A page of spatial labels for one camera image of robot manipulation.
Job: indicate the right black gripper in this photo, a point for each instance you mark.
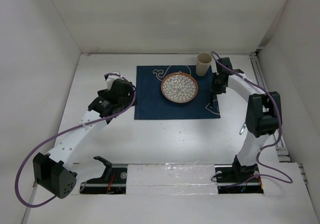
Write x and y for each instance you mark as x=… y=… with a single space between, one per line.
x=216 y=90

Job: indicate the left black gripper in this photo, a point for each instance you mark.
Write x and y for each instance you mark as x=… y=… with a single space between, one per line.
x=103 y=93

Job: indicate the beige ceramic cup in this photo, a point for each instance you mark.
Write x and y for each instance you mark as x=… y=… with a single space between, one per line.
x=203 y=62

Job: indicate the blue whale cloth napkin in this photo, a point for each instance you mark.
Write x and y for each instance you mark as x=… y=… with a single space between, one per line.
x=152 y=105

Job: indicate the floral orange-rimmed plate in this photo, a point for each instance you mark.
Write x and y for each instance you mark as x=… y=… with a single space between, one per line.
x=179 y=87

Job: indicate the green-handled metal fork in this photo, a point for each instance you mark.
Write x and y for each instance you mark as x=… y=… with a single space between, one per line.
x=243 y=129

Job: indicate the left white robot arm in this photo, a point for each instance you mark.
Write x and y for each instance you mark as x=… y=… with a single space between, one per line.
x=53 y=170

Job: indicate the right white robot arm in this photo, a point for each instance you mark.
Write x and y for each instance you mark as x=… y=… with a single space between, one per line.
x=263 y=114

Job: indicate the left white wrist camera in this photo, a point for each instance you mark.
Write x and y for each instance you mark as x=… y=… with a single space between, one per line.
x=111 y=77

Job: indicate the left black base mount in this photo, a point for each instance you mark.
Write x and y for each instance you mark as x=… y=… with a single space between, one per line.
x=113 y=180

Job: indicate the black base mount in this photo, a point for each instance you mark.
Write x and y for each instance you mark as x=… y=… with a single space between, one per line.
x=229 y=183
x=113 y=180

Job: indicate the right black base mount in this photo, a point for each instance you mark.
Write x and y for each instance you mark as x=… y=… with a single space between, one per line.
x=229 y=183

